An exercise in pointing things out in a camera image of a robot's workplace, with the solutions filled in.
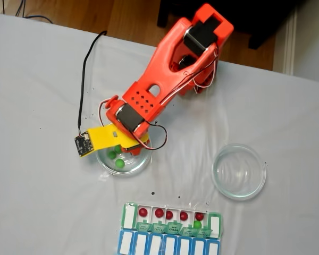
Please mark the red candy pill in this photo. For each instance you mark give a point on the red candy pill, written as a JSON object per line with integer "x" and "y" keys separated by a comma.
{"x": 200, "y": 216}
{"x": 142, "y": 211}
{"x": 169, "y": 214}
{"x": 184, "y": 216}
{"x": 159, "y": 212}

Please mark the green candy pill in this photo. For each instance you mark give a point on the green candy pill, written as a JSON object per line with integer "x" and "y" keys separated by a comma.
{"x": 112, "y": 154}
{"x": 197, "y": 224}
{"x": 117, "y": 149}
{"x": 119, "y": 163}

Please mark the glass bowl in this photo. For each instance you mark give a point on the glass bowl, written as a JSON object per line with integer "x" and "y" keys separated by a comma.
{"x": 138, "y": 164}
{"x": 220, "y": 159}

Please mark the green weekly pill organiser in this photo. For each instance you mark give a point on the green weekly pill organiser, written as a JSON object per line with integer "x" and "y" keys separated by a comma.
{"x": 129, "y": 217}

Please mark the blue weekly pill organiser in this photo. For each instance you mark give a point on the blue weekly pill organiser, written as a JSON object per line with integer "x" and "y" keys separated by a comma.
{"x": 126, "y": 243}

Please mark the white table cloth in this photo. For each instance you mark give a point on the white table cloth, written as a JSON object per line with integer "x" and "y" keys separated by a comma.
{"x": 42, "y": 186}

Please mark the black furniture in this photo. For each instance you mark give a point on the black furniture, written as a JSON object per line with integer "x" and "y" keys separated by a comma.
{"x": 255, "y": 16}

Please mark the camera board on yellow mount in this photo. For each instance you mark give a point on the camera board on yellow mount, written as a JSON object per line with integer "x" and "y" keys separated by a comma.
{"x": 101, "y": 136}

